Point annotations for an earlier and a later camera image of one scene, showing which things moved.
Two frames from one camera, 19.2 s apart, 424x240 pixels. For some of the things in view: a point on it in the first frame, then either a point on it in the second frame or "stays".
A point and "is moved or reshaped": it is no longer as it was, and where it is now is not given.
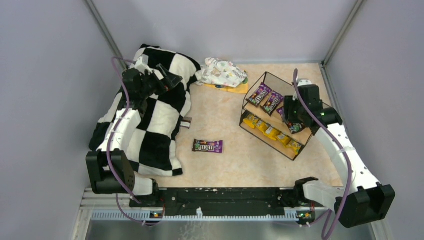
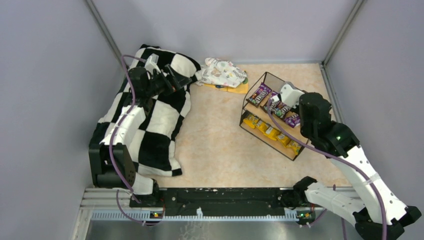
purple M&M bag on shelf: [259, 94] stays
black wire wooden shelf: [262, 115] stays
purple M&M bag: [215, 146] is moved or reshaped
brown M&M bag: [295, 127] → [279, 109]
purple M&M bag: [273, 101] stays
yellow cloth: [242, 89] stays
